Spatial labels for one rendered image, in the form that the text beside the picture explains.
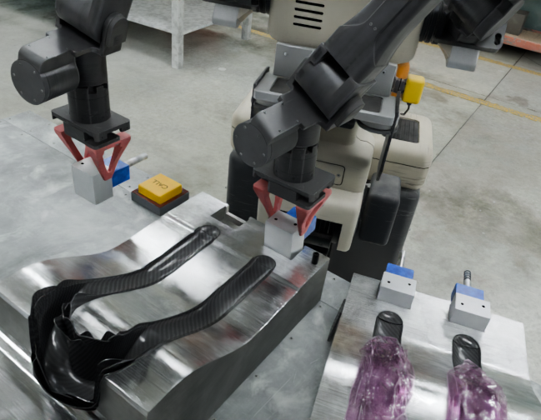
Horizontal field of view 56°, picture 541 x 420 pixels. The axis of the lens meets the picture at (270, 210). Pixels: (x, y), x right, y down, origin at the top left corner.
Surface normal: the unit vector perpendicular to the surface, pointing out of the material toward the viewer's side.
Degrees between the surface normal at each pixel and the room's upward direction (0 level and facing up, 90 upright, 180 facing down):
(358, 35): 80
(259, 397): 0
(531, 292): 0
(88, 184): 90
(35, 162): 0
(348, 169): 98
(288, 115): 31
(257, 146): 92
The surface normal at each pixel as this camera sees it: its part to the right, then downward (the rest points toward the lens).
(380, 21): -0.53, 0.29
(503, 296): 0.11, -0.81
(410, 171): -0.24, 0.54
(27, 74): -0.45, 0.48
